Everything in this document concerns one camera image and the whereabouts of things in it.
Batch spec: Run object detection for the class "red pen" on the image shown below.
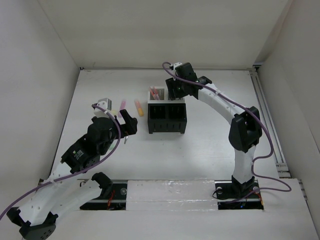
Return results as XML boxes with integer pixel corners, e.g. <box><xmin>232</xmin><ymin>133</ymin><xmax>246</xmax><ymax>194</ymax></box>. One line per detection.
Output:
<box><xmin>149</xmin><ymin>87</ymin><xmax>157</xmax><ymax>100</ymax></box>
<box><xmin>153</xmin><ymin>87</ymin><xmax>160</xmax><ymax>101</ymax></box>

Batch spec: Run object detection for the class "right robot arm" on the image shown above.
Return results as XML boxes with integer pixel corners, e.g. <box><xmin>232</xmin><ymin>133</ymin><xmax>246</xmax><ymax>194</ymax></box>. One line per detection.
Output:
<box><xmin>162</xmin><ymin>62</ymin><xmax>263</xmax><ymax>199</ymax></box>

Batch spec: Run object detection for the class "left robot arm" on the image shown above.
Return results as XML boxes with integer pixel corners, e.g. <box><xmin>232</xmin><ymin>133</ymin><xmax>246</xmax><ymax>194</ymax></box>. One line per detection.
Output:
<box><xmin>4</xmin><ymin>106</ymin><xmax>138</xmax><ymax>240</ymax></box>

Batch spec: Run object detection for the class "orange highlighter marker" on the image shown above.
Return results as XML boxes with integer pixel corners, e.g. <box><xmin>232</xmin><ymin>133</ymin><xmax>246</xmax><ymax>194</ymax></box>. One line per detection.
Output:
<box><xmin>134</xmin><ymin>99</ymin><xmax>144</xmax><ymax>117</ymax></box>

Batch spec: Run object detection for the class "white slotted organizer box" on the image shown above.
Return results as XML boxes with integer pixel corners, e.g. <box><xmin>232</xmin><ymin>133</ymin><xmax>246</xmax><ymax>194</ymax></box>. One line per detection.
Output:
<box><xmin>147</xmin><ymin>86</ymin><xmax>185</xmax><ymax>104</ymax></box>

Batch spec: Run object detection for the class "green highlighter marker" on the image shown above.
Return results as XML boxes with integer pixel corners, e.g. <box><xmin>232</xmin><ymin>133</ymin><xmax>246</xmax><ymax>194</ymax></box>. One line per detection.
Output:
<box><xmin>109</xmin><ymin>142</ymin><xmax>116</xmax><ymax>150</ymax></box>

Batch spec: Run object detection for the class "purple highlighter marker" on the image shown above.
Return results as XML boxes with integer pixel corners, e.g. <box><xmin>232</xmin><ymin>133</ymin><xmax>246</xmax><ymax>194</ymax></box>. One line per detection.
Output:
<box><xmin>118</xmin><ymin>99</ymin><xmax>127</xmax><ymax>118</ymax></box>

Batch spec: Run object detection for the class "black slotted organizer box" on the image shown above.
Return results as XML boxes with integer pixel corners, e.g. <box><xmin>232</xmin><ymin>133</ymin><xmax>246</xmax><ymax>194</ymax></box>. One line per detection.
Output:
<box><xmin>147</xmin><ymin>103</ymin><xmax>187</xmax><ymax>134</ymax></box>

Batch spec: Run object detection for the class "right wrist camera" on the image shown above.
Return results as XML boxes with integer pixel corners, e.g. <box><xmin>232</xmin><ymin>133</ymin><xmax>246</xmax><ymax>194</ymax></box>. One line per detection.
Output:
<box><xmin>169</xmin><ymin>62</ymin><xmax>183</xmax><ymax>70</ymax></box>

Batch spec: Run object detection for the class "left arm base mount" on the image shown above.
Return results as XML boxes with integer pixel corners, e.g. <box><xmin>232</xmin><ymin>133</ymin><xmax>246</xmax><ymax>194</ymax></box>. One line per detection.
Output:
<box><xmin>80</xmin><ymin>172</ymin><xmax>128</xmax><ymax>211</ymax></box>

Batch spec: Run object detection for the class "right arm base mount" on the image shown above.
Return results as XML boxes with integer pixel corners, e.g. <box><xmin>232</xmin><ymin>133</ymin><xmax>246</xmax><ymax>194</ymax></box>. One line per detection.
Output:
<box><xmin>212</xmin><ymin>180</ymin><xmax>264</xmax><ymax>211</ymax></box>

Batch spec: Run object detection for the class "aluminium rail right side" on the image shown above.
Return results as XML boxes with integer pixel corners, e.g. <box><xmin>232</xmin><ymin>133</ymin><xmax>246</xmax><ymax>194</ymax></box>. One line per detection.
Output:
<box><xmin>251</xmin><ymin>65</ymin><xmax>308</xmax><ymax>201</ymax></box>

